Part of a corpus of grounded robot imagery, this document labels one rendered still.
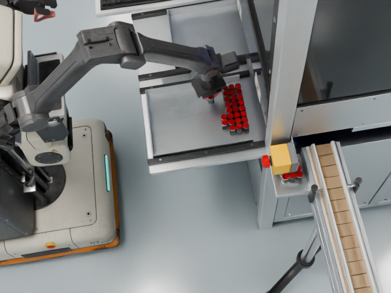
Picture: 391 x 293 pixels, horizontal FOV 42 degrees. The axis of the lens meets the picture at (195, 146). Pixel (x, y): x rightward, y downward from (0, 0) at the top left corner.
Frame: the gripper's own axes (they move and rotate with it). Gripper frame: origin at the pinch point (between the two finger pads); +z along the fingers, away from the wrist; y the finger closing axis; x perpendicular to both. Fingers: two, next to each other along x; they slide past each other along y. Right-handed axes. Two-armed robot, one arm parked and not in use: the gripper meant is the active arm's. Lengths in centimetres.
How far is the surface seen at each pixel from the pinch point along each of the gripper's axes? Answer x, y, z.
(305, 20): -28, 12, -67
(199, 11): 39.1, 12.6, 4.5
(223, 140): -15.5, -1.8, 4.0
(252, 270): -45, -2, 92
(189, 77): 12.9, -2.4, 4.1
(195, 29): 31.8, 8.0, 4.5
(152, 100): 9.8, -18.5, 4.5
